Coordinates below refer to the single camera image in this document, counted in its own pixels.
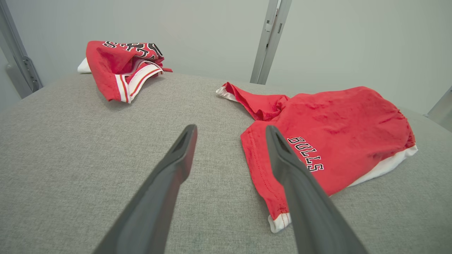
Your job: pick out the red Bulls shorts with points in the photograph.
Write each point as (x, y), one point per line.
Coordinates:
(346, 127)

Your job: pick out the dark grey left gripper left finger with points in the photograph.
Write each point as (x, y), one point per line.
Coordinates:
(152, 201)

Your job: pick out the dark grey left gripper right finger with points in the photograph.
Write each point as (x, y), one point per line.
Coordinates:
(310, 208)

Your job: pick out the grey metal partition post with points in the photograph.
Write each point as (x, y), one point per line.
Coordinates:
(270, 38)

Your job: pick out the grey metal corner post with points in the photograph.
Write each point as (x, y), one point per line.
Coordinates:
(441, 111)

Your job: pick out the red Bulls jersey shirt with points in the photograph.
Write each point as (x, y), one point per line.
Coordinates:
(113, 67)

